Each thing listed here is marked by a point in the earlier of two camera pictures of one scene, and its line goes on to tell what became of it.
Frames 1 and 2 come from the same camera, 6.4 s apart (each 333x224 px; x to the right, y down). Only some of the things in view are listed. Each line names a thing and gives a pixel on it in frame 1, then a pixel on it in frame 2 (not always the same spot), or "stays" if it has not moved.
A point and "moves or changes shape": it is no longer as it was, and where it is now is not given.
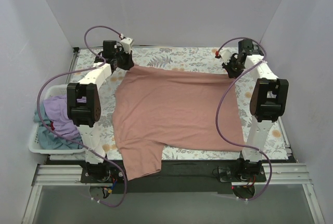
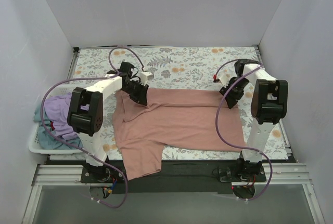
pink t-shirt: [153, 108] moves or changes shape
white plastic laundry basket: [35, 145] stays
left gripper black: [126, 61] -> [139, 92]
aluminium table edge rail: [70, 77] stays
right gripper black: [231, 66] -> [233, 95]
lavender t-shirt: [56, 107] stays
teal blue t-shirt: [49, 139] stays
